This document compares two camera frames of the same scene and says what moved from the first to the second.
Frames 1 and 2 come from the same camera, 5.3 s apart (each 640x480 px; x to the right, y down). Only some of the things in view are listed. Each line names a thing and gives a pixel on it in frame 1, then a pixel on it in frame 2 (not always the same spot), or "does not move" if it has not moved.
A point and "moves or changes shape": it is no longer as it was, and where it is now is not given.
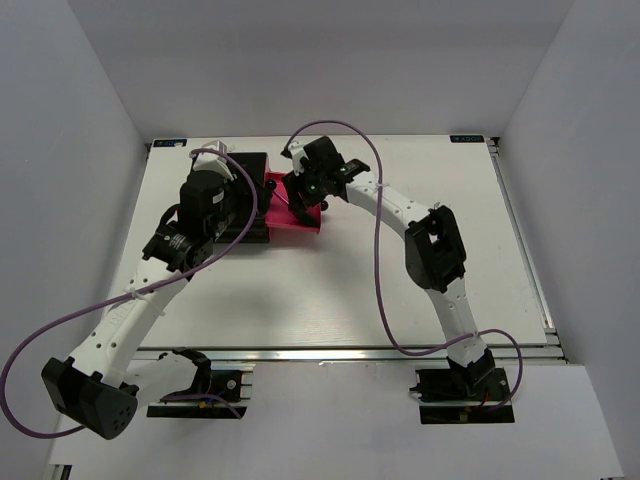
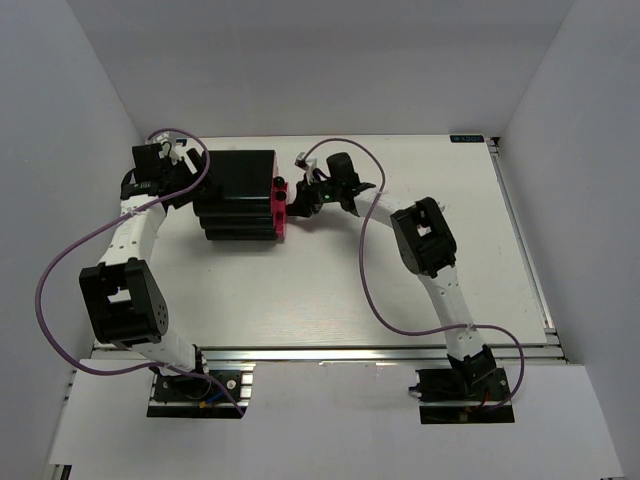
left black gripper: (265, 197) → (181, 165)
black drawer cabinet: (256, 164) does not move
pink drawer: (281, 213) moves or changes shape
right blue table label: (467, 138) does not move
